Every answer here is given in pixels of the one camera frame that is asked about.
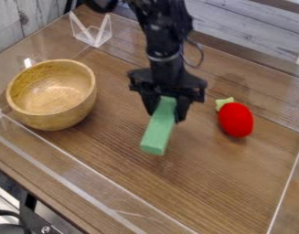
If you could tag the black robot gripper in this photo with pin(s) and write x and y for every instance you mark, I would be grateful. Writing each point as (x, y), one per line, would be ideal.
(167, 78)

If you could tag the green rectangular foam block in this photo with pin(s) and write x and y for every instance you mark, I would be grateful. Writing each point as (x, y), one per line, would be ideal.
(161, 121)

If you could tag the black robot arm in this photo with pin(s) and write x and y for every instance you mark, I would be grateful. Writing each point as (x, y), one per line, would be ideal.
(165, 24)

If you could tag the brown wooden bowl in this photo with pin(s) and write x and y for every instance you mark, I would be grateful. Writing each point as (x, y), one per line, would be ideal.
(50, 95)

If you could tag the red plush strawberry toy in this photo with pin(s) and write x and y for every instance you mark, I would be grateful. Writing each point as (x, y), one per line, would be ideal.
(235, 117)

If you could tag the clear acrylic corner bracket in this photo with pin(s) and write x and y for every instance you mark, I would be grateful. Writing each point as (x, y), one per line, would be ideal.
(94, 36)

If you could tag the black table leg bracket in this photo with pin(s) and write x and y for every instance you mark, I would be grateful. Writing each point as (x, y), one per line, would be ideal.
(33, 222)

